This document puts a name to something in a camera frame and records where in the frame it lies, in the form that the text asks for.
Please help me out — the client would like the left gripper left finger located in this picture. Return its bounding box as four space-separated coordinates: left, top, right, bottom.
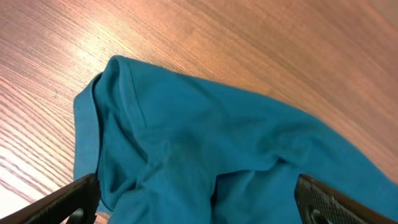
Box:
1 173 101 224

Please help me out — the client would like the blue t-shirt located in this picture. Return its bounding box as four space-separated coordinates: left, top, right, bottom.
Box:
74 56 397 223

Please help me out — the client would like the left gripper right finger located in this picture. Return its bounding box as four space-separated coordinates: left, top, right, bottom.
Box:
294 174 397 224

